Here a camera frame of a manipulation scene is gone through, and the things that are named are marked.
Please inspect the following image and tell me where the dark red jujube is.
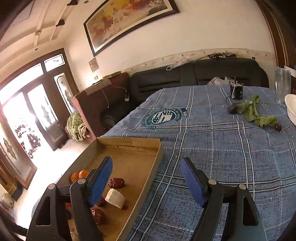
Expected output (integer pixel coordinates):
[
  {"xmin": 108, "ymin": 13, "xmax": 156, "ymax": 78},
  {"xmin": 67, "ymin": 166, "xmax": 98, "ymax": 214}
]
[
  {"xmin": 91, "ymin": 208, "xmax": 106, "ymax": 225},
  {"xmin": 107, "ymin": 178, "xmax": 125, "ymax": 189},
  {"xmin": 95, "ymin": 197, "xmax": 106, "ymax": 207}
]

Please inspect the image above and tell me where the orange tangerine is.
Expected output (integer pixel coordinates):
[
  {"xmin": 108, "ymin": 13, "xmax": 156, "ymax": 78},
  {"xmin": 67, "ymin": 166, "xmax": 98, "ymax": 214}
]
[
  {"xmin": 71, "ymin": 172, "xmax": 79, "ymax": 183},
  {"xmin": 78, "ymin": 170, "xmax": 89, "ymax": 179}
]

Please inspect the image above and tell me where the white garlic chunk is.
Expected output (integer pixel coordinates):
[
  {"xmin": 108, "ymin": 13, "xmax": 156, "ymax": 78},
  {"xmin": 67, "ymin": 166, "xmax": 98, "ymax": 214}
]
[{"xmin": 105, "ymin": 188, "xmax": 125, "ymax": 209}]

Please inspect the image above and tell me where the blue plaid tablecloth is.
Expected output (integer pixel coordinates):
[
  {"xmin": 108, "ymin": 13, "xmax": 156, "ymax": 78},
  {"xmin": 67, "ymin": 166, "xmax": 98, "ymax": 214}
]
[{"xmin": 106, "ymin": 85, "xmax": 295, "ymax": 240}]

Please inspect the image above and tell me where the green patterned blanket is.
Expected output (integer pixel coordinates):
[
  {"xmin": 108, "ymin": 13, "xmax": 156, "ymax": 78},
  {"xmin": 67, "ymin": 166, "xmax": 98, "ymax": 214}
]
[{"xmin": 65, "ymin": 112, "xmax": 90, "ymax": 142}]

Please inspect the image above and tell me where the shallow cardboard box tray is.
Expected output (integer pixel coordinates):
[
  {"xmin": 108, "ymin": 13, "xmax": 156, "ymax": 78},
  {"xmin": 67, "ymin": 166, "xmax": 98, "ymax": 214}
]
[{"xmin": 57, "ymin": 137, "xmax": 163, "ymax": 240}]

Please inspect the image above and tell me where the dark fruit near leaves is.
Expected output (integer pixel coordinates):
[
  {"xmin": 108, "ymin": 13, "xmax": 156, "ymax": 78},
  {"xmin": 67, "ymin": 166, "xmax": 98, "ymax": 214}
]
[{"xmin": 228, "ymin": 103, "xmax": 238, "ymax": 114}]

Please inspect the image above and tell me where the green leafy vegetable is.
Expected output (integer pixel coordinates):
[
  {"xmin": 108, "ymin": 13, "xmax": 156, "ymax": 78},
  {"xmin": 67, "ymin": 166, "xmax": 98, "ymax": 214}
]
[{"xmin": 236, "ymin": 95, "xmax": 279, "ymax": 128}]

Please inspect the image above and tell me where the wooden glass door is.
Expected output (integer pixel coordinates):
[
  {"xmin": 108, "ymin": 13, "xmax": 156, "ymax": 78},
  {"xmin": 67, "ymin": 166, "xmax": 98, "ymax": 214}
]
[{"xmin": 0, "ymin": 48, "xmax": 80, "ymax": 160}]

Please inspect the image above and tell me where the brown armchair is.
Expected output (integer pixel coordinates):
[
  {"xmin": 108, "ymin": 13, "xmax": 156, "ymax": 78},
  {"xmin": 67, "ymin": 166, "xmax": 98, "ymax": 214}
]
[{"xmin": 72, "ymin": 73, "xmax": 130, "ymax": 140}]

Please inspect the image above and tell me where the white bowl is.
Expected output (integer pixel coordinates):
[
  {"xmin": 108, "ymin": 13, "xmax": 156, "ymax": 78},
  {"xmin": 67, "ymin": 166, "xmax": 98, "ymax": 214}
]
[{"xmin": 285, "ymin": 94, "xmax": 296, "ymax": 126}]

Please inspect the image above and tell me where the black small cup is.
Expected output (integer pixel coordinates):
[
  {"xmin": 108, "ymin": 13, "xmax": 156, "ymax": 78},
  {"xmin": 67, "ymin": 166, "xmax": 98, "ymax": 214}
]
[{"xmin": 229, "ymin": 77, "xmax": 243, "ymax": 100}]

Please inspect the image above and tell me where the clear glass jar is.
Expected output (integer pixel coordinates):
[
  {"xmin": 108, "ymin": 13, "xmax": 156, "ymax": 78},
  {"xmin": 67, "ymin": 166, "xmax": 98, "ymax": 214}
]
[{"xmin": 275, "ymin": 67, "xmax": 291, "ymax": 106}]

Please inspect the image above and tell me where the black leather sofa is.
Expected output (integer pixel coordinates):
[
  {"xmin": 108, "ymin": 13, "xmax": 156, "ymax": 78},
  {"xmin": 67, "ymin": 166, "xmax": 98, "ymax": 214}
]
[{"xmin": 101, "ymin": 57, "xmax": 269, "ymax": 131}]

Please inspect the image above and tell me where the framed horse painting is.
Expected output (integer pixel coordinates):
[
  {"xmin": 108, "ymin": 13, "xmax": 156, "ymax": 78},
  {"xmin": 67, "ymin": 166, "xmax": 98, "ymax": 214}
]
[{"xmin": 83, "ymin": 0, "xmax": 180, "ymax": 56}]

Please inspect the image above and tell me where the white charging cable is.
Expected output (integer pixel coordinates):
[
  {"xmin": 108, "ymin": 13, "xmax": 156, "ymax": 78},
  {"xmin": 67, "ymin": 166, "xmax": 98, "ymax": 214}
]
[{"xmin": 101, "ymin": 83, "xmax": 130, "ymax": 108}]

